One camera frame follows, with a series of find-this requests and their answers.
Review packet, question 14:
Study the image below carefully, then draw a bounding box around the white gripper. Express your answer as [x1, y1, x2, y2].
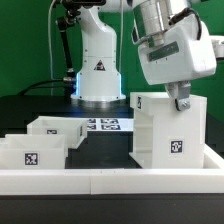
[138, 15, 217, 111]

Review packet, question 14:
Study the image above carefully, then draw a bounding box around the white drawer cabinet frame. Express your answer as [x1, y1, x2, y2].
[130, 92, 207, 169]

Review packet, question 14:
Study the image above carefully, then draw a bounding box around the white drawer box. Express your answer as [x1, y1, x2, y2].
[0, 134, 67, 170]
[27, 116, 87, 149]

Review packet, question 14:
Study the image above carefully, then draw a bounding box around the white drawer box front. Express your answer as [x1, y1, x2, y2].
[0, 134, 67, 170]

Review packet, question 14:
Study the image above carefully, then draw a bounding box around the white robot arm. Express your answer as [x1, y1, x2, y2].
[51, 0, 224, 111]

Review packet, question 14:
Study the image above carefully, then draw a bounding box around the fiducial marker sheet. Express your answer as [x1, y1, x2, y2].
[87, 118, 133, 132]

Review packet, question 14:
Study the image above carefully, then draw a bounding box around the white workspace border wall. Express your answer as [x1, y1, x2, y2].
[0, 147, 224, 195]

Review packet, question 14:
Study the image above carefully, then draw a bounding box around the black camera stand pole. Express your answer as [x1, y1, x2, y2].
[56, 15, 76, 83]

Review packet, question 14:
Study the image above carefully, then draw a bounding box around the black cable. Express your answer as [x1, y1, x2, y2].
[18, 78, 73, 96]

